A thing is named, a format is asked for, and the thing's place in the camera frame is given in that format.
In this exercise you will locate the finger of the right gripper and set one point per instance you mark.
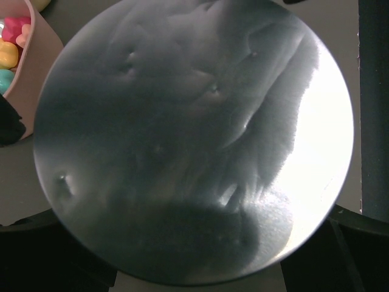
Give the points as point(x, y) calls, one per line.
point(12, 129)

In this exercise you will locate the pink tray of opaque candies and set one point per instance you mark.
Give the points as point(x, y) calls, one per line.
point(42, 48)

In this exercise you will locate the silver jar lid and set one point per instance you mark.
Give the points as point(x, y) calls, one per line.
point(191, 143)

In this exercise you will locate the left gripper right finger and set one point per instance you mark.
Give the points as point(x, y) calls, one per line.
point(348, 252)

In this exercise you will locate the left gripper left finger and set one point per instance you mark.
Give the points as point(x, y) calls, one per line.
point(39, 254)

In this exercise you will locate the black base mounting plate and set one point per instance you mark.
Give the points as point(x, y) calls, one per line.
point(373, 63)

